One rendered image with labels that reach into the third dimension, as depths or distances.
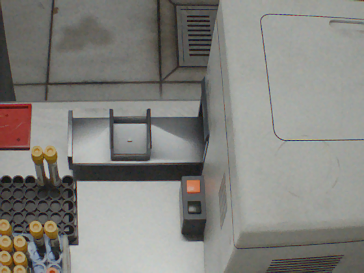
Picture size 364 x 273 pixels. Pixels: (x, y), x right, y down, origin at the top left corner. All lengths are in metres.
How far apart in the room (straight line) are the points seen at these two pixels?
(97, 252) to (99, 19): 1.32
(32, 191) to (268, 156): 0.39
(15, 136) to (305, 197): 0.49
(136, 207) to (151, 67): 1.16
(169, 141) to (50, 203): 0.18
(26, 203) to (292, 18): 0.42
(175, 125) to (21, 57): 1.20
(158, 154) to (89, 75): 1.15
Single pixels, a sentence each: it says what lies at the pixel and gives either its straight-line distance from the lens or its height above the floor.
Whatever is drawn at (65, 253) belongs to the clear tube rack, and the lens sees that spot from 0.99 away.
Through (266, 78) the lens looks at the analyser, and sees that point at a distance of 0.84.
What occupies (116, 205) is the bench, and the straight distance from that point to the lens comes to 1.09.
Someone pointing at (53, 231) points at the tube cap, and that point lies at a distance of 0.96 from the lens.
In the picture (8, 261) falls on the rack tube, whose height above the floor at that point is 0.99.
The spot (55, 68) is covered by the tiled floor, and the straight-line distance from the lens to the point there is 2.23.
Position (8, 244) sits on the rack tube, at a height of 0.99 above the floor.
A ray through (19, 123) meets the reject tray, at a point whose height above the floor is 0.88.
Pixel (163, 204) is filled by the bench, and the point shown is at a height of 0.88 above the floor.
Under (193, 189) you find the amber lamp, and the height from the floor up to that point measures 0.93.
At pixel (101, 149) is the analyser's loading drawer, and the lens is 1.08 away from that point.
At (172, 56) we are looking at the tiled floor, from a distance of 2.25.
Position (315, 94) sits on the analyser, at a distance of 0.85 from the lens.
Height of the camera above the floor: 1.88
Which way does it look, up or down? 62 degrees down
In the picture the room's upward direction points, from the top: 9 degrees clockwise
